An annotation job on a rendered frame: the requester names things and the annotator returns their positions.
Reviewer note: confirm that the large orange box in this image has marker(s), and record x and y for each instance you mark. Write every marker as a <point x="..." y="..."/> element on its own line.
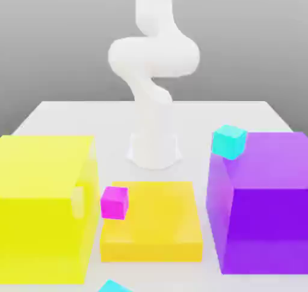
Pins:
<point x="158" y="220"/>

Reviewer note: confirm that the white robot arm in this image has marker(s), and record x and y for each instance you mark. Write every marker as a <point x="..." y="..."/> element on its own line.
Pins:
<point x="154" y="56"/>

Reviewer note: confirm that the small cyan cube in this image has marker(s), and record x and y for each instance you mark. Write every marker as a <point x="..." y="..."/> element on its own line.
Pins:
<point x="113" y="287"/>
<point x="228" y="141"/>

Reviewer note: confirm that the large purple box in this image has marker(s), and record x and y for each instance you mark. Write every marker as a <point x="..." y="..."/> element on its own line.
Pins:
<point x="264" y="212"/>

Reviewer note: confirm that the small magenta cube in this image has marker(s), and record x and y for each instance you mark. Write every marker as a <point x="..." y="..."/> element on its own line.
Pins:
<point x="113" y="203"/>

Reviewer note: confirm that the large yellow box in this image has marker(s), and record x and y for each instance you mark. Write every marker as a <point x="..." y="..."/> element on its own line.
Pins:
<point x="38" y="200"/>

